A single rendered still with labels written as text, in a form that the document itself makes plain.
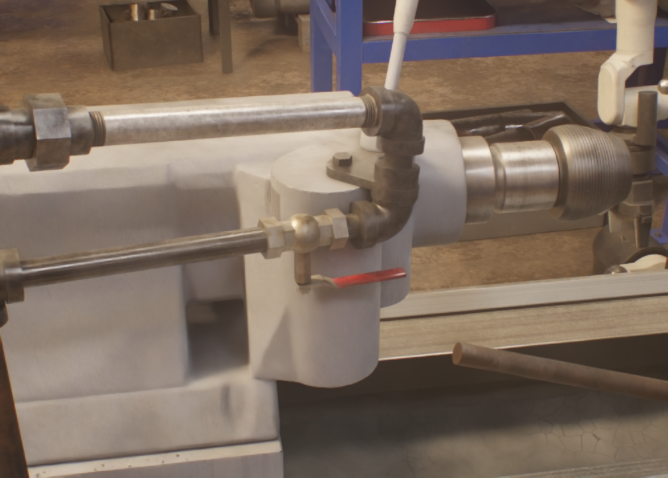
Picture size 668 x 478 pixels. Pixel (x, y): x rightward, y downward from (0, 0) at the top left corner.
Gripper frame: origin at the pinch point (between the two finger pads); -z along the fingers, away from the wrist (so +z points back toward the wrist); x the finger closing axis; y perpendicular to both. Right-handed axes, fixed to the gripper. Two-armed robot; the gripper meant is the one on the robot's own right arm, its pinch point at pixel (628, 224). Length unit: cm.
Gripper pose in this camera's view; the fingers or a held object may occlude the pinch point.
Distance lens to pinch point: 206.9
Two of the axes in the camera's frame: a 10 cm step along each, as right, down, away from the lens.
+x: 2.3, 2.6, -9.4
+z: -0.5, -9.6, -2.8
